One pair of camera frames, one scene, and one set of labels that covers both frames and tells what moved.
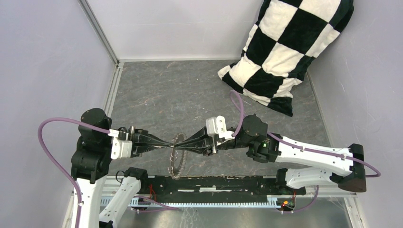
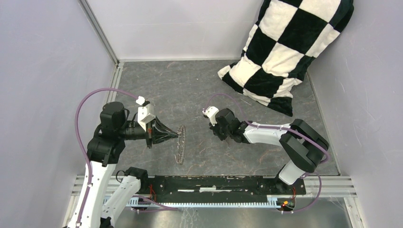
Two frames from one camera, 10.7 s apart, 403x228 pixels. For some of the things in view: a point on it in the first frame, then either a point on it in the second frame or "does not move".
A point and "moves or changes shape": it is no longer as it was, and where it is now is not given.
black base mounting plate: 248,185 does not move
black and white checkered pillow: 288,34 does not move
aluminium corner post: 99,30 does not move
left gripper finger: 143,150 -> 158,139
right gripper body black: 230,144 -> 222,133
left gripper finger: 154,141 -> 159,126
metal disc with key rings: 176,174 moves or changes shape
